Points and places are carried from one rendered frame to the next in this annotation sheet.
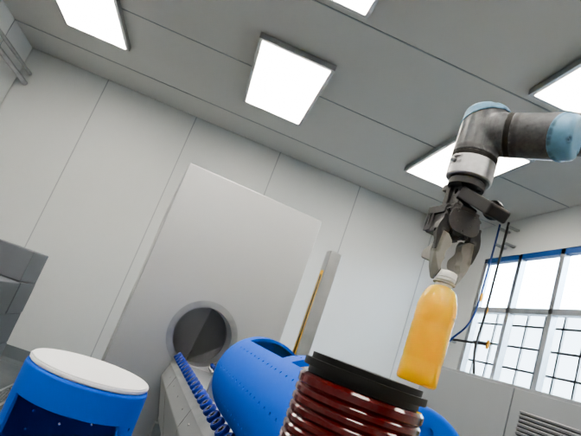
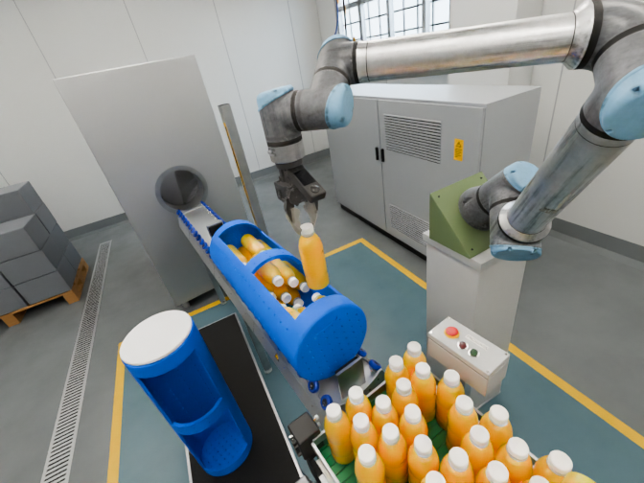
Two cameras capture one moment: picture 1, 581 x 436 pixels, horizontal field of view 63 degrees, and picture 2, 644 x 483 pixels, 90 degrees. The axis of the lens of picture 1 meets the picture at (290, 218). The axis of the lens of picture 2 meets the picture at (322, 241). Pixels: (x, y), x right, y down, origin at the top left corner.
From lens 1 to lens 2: 66 cm
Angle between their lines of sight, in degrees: 46
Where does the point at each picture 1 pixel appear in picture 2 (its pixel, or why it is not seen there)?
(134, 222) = (52, 101)
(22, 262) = (19, 201)
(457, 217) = (295, 195)
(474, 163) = (286, 154)
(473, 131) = (272, 127)
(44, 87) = not seen: outside the picture
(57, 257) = (31, 163)
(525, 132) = (310, 122)
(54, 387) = (150, 369)
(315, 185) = not seen: outside the picture
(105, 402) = (179, 353)
